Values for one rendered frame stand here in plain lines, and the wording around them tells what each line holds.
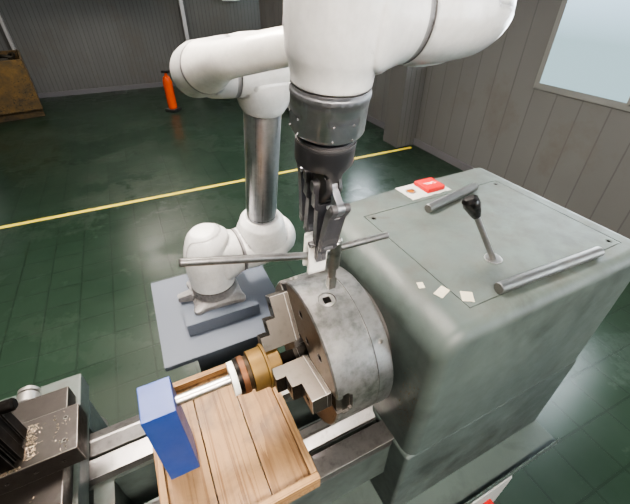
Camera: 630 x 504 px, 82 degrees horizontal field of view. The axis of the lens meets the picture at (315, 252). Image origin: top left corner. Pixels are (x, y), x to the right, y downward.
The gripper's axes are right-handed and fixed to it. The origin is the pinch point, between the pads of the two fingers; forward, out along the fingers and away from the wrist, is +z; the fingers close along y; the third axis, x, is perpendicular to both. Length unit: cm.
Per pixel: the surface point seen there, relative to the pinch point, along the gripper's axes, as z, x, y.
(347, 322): 14.9, 5.3, 5.3
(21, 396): 44, -61, -19
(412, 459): 49, 17, 24
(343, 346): 16.5, 3.1, 8.7
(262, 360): 25.4, -10.0, 1.6
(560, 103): 69, 290, -158
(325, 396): 24.5, -1.5, 12.9
